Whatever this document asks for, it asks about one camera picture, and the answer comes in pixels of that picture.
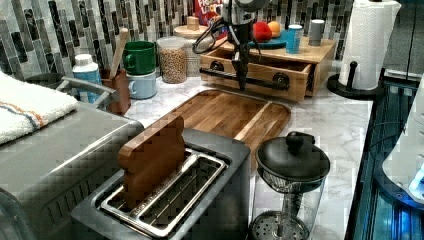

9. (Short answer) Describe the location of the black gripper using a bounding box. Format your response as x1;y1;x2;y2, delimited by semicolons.
232;22;253;90

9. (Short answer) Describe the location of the light wooden drawer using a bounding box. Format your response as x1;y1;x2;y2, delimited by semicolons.
200;48;315;102

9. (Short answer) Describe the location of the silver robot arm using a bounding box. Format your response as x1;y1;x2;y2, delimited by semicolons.
222;0;270;90

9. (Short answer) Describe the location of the light wooden drawer cabinet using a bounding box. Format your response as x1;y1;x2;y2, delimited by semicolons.
216;37;335;97

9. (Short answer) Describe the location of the red bell pepper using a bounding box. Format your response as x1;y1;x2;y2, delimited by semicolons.
253;22;272;43

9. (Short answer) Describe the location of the teal blue plate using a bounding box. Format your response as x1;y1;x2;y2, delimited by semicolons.
249;34;286;50

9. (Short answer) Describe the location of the orange fruit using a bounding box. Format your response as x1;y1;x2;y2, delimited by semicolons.
268;21;281;38

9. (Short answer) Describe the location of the blue shaker can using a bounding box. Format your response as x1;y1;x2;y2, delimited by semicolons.
286;24;303;54

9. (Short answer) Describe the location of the dark wooden cutting board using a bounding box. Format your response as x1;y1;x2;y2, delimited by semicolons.
168;90;291;171

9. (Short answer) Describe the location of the white jar with wooden lid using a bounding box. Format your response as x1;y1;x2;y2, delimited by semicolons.
173;16;207;77

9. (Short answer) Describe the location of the red cereal box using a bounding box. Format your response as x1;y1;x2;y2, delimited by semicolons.
193;0;223;32

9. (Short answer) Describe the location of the glass jar of grains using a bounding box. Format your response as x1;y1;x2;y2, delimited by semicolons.
157;36;186;84

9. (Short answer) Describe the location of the grey shaker can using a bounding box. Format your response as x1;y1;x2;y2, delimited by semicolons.
308;19;325;46

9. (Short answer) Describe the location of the black paper towel holder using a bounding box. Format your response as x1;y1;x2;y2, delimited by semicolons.
325;60;388;100

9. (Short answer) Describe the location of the green mug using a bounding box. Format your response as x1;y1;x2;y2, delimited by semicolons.
123;41;156;75

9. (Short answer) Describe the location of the light blue mug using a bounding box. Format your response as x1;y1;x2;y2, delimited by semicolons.
127;72;157;99

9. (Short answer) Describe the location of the glass French press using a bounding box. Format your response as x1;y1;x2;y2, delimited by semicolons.
248;131;330;240

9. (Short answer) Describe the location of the brown utensil holder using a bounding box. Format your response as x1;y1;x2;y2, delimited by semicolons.
100;69;131;116

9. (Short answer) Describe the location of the paper towel roll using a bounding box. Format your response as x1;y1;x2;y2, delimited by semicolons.
339;0;401;90

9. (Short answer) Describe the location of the wooden toast slice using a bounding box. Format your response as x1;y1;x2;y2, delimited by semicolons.
118;115;185;208

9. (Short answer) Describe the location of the silver two-slot toaster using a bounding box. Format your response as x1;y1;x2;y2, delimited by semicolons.
71;129;250;240

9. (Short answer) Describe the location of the white blue bottle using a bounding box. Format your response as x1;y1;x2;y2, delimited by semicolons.
73;54;101;103

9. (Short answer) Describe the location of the white striped towel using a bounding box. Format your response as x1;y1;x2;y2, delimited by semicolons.
0;72;78;144

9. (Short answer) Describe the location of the silver toaster oven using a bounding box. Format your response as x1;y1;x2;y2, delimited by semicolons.
0;76;145;240

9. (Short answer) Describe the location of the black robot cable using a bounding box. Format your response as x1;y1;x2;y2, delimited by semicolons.
191;14;264;56

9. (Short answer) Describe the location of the wooden spoon handle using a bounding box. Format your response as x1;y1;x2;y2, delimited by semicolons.
109;28;129;79

